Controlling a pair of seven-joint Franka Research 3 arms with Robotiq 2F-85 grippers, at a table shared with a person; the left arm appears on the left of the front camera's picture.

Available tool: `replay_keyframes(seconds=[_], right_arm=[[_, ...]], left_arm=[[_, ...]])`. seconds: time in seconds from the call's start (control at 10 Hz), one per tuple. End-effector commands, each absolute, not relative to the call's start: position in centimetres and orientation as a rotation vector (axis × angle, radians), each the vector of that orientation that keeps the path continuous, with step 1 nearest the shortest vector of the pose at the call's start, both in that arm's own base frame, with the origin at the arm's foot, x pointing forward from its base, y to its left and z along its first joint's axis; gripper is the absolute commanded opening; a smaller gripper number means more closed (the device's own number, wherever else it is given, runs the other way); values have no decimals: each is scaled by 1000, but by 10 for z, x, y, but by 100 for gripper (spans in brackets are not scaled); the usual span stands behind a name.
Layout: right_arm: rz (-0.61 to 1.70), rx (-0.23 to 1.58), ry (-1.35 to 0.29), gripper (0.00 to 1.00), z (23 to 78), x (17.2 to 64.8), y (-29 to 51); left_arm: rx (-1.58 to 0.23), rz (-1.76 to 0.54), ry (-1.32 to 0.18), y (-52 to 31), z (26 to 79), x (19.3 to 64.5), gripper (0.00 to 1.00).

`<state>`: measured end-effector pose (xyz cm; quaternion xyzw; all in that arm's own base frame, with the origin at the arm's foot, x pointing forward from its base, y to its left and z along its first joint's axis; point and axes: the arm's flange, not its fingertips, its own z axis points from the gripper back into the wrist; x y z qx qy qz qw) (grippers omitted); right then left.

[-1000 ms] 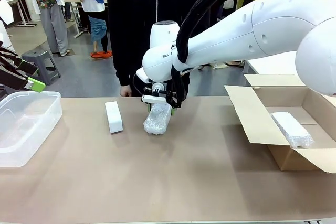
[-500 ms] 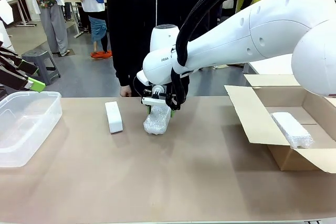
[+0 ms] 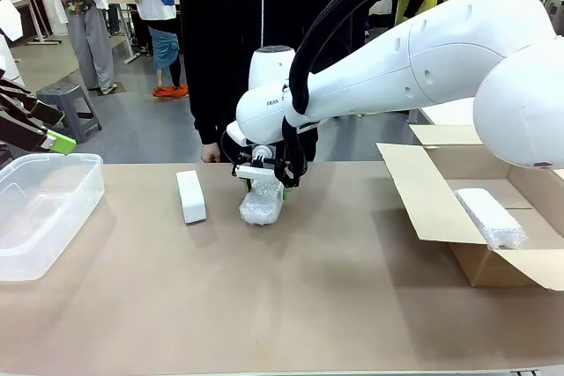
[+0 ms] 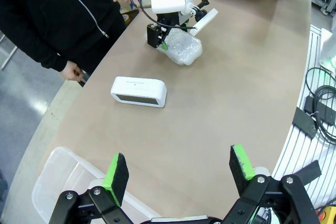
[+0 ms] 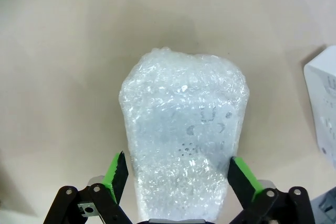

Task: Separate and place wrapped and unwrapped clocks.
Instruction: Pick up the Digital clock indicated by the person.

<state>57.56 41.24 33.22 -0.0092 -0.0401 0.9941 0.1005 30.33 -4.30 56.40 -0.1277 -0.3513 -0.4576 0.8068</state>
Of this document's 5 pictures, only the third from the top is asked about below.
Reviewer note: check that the small background desk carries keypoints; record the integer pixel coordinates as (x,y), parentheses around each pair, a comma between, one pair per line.
(123,10)

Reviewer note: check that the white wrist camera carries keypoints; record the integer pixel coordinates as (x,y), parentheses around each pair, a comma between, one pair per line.
(9,19)
(254,170)

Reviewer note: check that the orange shoe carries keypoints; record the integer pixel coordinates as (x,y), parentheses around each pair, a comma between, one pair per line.
(183,89)
(164,93)

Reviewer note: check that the person's right forearm black sleeve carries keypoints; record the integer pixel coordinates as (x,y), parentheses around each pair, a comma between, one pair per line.
(200,107)

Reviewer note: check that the person's right hand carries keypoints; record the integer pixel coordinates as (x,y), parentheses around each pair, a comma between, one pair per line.
(210,153)

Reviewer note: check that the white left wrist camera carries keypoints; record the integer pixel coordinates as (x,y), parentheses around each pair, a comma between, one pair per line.
(9,19)

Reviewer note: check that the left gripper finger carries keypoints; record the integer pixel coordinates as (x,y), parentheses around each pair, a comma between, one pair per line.
(61,142)
(46,114)

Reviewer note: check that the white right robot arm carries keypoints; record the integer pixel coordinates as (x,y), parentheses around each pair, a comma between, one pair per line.
(440,63)

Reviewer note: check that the clear plastic storage container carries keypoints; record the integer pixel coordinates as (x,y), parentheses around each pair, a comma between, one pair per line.
(48,213)

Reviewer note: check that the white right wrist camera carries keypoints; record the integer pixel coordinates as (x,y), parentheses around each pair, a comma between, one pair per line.
(254,170)

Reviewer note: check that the wooden background table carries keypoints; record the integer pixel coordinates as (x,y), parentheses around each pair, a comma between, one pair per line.
(26,2)

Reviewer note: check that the bystander in floral shirt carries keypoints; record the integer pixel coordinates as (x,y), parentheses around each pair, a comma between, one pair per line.
(88,19)

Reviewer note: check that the white background table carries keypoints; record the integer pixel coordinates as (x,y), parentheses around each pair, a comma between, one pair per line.
(449,112)

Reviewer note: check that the person's torso black hoodie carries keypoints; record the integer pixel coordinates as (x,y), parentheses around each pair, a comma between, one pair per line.
(229,19)

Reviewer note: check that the bubble-wrapped clock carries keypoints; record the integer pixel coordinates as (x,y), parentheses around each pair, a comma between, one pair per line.
(489,217)
(262,206)

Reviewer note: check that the yellow-green chair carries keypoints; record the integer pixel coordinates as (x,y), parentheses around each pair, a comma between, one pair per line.
(425,2)

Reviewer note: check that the grey plastic stool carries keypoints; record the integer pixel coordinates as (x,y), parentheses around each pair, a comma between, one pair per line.
(70,103)

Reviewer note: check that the white unwrapped digital clock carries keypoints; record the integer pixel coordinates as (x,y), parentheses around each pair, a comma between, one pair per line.
(191,197)

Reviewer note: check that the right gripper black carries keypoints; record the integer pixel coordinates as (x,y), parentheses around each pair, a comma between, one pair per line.
(279,169)

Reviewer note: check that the brown cardboard box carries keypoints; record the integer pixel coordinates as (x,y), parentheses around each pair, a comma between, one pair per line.
(440,204)

